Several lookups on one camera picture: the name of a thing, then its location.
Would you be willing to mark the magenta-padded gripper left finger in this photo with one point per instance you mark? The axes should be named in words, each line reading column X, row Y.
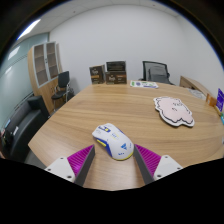
column 60, row 166

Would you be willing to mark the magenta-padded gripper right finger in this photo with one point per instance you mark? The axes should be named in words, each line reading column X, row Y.
column 168, row 166

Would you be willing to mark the white blue yellow computer mouse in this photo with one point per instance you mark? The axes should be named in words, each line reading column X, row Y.
column 115, row 141

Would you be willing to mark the pink cloud-shaped mouse pad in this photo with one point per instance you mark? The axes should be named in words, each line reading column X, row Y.
column 175, row 111

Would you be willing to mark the black leather sofa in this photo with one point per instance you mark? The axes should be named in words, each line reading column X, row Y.
column 25, row 128

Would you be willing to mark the small teal item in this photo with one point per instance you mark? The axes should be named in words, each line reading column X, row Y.
column 221, row 118

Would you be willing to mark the grey round-print mat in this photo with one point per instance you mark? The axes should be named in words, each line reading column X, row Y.
column 197, row 94

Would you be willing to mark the purple standing card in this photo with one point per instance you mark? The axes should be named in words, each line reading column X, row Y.
column 220, row 99

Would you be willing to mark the white printed sticker sheet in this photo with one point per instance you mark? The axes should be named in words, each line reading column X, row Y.
column 144, row 84

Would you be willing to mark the wooden side desk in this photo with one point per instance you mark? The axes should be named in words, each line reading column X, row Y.
column 191, row 83

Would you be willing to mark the small black chair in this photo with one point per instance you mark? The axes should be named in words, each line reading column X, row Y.
column 63, row 80

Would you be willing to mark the black mesh office chair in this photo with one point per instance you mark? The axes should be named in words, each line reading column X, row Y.
column 156, row 72

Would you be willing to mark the wooden shelf cabinet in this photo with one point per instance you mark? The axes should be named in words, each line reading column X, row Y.
column 41, row 73

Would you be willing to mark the tall brown cardboard box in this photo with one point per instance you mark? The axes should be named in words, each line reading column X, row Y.
column 96, row 75

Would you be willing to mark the dark flat box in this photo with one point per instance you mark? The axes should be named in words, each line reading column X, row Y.
column 115, row 66

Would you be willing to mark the long ceiling light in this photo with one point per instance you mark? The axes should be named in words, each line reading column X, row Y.
column 29, row 29

